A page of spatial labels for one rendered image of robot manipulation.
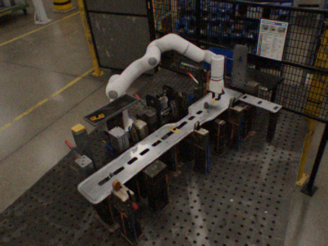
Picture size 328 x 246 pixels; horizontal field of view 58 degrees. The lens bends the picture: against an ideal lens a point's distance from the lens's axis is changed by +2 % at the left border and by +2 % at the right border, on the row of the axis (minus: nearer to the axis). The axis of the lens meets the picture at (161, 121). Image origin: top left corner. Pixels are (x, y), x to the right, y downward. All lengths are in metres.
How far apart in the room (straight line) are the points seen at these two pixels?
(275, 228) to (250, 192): 0.26
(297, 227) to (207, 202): 1.07
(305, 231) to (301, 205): 0.26
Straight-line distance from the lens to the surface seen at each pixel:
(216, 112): 2.09
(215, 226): 1.79
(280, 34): 2.43
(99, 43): 4.86
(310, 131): 2.71
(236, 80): 2.39
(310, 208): 2.92
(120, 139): 1.77
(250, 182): 2.03
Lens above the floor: 2.17
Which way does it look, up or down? 36 degrees down
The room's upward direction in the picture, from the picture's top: 6 degrees counter-clockwise
